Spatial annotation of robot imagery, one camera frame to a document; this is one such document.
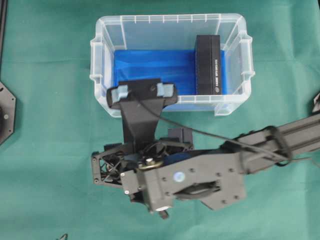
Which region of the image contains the black camera cable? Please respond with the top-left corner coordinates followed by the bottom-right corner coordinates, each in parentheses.
top-left (129, 92), bottom-right (320, 166)

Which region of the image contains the clear plastic storage case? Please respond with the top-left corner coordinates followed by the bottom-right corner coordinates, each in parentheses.
top-left (89, 13), bottom-right (255, 118)

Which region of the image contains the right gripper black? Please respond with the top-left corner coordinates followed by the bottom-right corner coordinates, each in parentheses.
top-left (91, 139), bottom-right (194, 187)

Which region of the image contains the black frame bar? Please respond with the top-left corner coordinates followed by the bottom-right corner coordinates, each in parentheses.
top-left (0, 0), bottom-right (9, 66)

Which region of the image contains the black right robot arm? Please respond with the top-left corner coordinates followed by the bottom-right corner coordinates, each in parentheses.
top-left (91, 115), bottom-right (320, 219)

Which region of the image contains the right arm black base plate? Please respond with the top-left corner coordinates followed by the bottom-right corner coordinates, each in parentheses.
top-left (312, 92), bottom-right (320, 115)

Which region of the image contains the blue cloth liner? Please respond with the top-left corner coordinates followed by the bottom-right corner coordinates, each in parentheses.
top-left (112, 49), bottom-right (219, 112)

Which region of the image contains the black box D415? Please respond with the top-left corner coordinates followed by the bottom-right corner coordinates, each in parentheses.
top-left (167, 127), bottom-right (193, 145)

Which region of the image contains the black box D435i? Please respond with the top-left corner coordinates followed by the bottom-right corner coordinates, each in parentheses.
top-left (195, 35), bottom-right (223, 96)

